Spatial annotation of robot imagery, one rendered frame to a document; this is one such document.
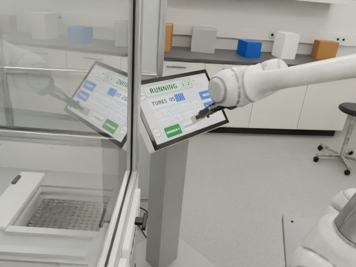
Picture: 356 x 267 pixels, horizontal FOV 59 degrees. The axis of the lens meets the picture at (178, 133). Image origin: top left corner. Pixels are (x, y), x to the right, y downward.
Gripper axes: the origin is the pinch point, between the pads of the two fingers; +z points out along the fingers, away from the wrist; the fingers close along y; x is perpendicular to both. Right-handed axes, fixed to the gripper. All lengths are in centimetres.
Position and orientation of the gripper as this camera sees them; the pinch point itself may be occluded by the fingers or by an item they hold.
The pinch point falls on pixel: (198, 117)
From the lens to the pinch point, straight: 127.1
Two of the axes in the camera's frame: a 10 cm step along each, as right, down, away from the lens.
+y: -7.0, 2.5, -6.7
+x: 4.0, 9.1, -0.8
